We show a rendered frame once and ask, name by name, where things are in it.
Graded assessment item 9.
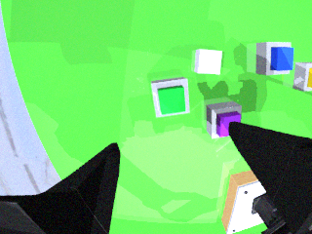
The yellow button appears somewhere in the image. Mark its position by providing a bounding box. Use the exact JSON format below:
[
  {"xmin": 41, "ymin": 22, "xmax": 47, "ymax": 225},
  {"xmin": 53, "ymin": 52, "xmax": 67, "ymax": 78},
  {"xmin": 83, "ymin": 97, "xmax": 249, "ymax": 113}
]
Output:
[{"xmin": 292, "ymin": 61, "xmax": 312, "ymax": 93}]

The green button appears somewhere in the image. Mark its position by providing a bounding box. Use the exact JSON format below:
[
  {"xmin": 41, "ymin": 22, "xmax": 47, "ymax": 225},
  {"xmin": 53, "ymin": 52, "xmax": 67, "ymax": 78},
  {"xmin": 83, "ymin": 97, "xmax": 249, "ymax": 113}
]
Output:
[{"xmin": 152, "ymin": 77, "xmax": 190, "ymax": 118}]

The purple button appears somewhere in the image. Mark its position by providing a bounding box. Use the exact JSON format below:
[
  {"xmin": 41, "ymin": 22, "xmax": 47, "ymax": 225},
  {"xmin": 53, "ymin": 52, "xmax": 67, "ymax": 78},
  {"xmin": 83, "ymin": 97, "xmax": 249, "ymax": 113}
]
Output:
[{"xmin": 206, "ymin": 101, "xmax": 242, "ymax": 139}]

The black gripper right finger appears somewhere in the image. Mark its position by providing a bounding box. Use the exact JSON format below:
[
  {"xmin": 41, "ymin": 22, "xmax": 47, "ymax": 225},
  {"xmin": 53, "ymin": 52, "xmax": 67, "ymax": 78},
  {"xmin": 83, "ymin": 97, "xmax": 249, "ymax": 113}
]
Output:
[{"xmin": 228, "ymin": 121, "xmax": 312, "ymax": 234}]

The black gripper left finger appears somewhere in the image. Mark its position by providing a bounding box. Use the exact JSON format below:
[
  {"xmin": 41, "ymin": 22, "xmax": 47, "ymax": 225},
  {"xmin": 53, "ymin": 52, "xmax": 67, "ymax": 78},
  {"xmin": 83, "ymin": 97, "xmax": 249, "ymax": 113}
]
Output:
[{"xmin": 0, "ymin": 141, "xmax": 121, "ymax": 234}]

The blue button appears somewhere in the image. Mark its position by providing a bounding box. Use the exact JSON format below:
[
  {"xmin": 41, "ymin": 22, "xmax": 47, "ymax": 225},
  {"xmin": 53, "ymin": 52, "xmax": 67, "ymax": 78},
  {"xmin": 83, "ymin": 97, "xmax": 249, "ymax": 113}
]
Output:
[{"xmin": 256, "ymin": 42, "xmax": 293, "ymax": 75}]

